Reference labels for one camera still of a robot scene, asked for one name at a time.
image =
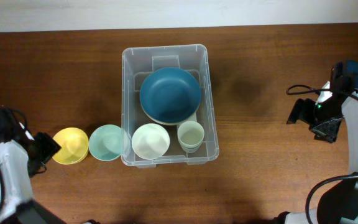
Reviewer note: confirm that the grey plastic cup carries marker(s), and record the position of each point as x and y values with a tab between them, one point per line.
190	150

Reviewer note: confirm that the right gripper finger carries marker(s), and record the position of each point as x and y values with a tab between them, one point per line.
302	110
326	130

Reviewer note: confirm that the blue plate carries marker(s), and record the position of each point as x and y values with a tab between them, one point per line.
170	85

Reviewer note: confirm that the green small bowl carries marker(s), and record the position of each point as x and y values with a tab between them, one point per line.
105	143

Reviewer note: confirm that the yellow small bowl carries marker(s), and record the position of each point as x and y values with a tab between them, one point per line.
74	144

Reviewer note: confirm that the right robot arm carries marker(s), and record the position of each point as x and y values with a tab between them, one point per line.
334	200

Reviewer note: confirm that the green plastic cup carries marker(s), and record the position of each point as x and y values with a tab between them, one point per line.
190	147

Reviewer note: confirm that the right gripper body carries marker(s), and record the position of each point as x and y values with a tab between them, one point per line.
326	109

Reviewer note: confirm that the cream plate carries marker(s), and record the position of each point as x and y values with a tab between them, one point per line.
169	114

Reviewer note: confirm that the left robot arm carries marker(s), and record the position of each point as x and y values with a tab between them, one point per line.
22	156

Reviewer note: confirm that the white small bowl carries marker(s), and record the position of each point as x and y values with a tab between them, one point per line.
150	141

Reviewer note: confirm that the cream plastic cup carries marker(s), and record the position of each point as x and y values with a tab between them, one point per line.
190	134

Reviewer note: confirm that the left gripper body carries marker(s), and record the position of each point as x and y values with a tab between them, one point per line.
35	158

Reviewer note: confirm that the clear plastic storage bin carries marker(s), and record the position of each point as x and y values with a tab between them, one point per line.
137	64

